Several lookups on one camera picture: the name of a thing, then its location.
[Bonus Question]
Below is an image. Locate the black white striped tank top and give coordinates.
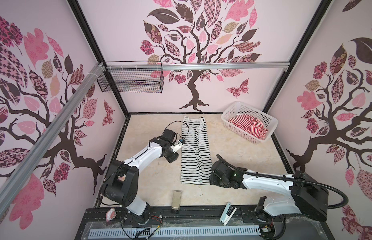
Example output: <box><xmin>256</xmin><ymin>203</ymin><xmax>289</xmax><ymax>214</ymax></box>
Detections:
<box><xmin>180</xmin><ymin>116</ymin><xmax>212</xmax><ymax>185</ymax></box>

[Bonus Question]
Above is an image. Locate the red white striped tank top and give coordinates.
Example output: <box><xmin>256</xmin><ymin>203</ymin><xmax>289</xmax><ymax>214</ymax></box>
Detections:
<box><xmin>229</xmin><ymin>114</ymin><xmax>268</xmax><ymax>140</ymax></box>

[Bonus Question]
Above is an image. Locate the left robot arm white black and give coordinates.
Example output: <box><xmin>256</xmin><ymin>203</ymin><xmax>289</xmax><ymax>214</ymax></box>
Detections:
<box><xmin>100</xmin><ymin>129</ymin><xmax>186</xmax><ymax>224</ymax></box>

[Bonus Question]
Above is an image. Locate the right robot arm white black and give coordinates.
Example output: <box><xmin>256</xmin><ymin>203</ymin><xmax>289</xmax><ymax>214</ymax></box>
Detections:
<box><xmin>210</xmin><ymin>155</ymin><xmax>329</xmax><ymax>222</ymax></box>

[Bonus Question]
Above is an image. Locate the white green handheld device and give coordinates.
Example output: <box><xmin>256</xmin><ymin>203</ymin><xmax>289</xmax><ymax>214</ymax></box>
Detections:
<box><xmin>220</xmin><ymin>203</ymin><xmax>237</xmax><ymax>226</ymax></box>

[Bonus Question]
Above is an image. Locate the small tan rectangular device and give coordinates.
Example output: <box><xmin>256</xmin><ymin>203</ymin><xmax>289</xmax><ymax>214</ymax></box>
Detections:
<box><xmin>171</xmin><ymin>190</ymin><xmax>182</xmax><ymax>214</ymax></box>

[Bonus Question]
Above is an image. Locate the white plastic laundry basket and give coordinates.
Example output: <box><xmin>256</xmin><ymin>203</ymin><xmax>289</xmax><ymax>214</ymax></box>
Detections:
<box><xmin>221</xmin><ymin>102</ymin><xmax>279</xmax><ymax>144</ymax></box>

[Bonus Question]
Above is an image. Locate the small pink round object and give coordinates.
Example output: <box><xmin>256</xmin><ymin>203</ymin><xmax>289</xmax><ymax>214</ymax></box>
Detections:
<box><xmin>106</xmin><ymin>208</ymin><xmax>117</xmax><ymax>222</ymax></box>

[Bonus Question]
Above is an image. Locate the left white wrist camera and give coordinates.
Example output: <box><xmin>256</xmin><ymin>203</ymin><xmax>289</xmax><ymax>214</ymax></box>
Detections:
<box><xmin>171</xmin><ymin>138</ymin><xmax>186</xmax><ymax>153</ymax></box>

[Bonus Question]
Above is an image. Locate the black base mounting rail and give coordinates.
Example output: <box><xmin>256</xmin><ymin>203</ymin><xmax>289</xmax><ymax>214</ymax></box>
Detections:
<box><xmin>83</xmin><ymin>204</ymin><xmax>322</xmax><ymax>229</ymax></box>

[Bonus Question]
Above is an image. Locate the white slotted cable duct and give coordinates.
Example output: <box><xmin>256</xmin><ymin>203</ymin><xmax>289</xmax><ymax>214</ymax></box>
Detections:
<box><xmin>87</xmin><ymin>226</ymin><xmax>261</xmax><ymax>240</ymax></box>

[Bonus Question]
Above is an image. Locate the black wire mesh basket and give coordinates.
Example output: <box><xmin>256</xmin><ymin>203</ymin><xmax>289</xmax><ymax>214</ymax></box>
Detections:
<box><xmin>97</xmin><ymin>60</ymin><xmax>165</xmax><ymax>94</ymax></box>

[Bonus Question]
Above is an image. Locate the silver aluminium rail back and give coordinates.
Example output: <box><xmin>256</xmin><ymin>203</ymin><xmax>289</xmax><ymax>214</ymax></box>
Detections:
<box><xmin>107</xmin><ymin>62</ymin><xmax>290</xmax><ymax>71</ymax></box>

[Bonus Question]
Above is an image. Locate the silver aluminium rail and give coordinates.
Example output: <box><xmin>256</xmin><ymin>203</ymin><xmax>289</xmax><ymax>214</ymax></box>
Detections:
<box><xmin>107</xmin><ymin>62</ymin><xmax>290</xmax><ymax>71</ymax></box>
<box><xmin>0</xmin><ymin>63</ymin><xmax>105</xmax><ymax>219</ymax></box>

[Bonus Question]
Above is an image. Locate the black corrugated cable conduit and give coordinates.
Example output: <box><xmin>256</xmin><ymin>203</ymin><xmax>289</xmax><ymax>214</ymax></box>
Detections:
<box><xmin>216</xmin><ymin>154</ymin><xmax>349</xmax><ymax>210</ymax></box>

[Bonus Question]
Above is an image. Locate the silver aluminium rail left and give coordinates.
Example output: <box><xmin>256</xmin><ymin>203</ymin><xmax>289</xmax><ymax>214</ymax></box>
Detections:
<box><xmin>0</xmin><ymin>63</ymin><xmax>105</xmax><ymax>219</ymax></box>

